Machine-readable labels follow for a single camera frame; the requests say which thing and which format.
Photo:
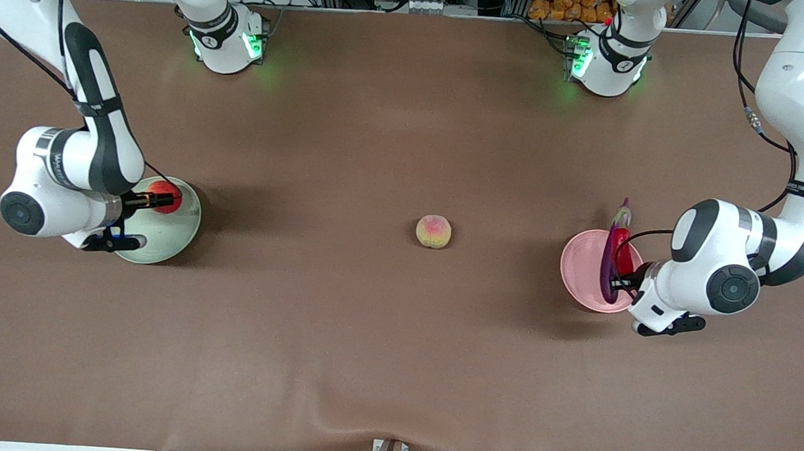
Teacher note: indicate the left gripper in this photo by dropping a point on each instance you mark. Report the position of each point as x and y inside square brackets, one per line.
[635, 276]

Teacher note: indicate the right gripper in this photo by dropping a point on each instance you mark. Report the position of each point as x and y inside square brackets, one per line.
[136, 200]

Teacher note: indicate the purple eggplant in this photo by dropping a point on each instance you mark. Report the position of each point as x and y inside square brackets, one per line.
[607, 275]

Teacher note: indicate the red apple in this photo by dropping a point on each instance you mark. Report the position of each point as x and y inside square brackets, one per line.
[167, 189]

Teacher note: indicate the red chili pepper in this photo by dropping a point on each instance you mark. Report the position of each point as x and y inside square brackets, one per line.
[623, 251]

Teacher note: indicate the yellow pink peach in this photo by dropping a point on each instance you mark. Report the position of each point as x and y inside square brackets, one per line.
[433, 231]

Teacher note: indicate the green round plate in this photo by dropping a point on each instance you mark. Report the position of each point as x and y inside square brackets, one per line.
[175, 238]

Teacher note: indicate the pink round plate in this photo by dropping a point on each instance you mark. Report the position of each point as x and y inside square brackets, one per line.
[579, 270]

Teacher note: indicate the brown table cloth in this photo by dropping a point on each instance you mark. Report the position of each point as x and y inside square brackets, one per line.
[392, 366]

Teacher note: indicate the pile of orange items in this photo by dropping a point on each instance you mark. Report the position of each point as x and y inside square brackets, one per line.
[566, 7]

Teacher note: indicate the small white power strip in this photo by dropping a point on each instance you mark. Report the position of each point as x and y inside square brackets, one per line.
[428, 4]

